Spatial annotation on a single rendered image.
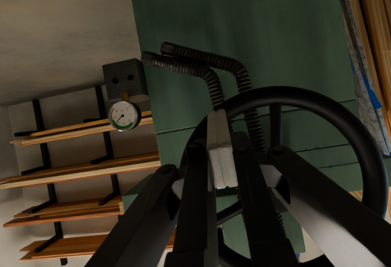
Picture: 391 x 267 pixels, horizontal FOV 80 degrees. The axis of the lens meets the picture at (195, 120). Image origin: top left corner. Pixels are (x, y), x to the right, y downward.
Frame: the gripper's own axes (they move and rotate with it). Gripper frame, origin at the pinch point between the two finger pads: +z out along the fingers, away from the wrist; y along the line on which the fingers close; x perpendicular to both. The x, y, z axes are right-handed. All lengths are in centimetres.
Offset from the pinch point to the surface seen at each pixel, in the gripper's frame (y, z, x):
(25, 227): -315, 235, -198
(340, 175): 21.8, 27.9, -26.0
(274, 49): 13.4, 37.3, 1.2
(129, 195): -24.7, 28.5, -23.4
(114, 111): -21.5, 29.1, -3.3
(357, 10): 104, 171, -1
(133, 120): -17.8, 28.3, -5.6
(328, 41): 24.5, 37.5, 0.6
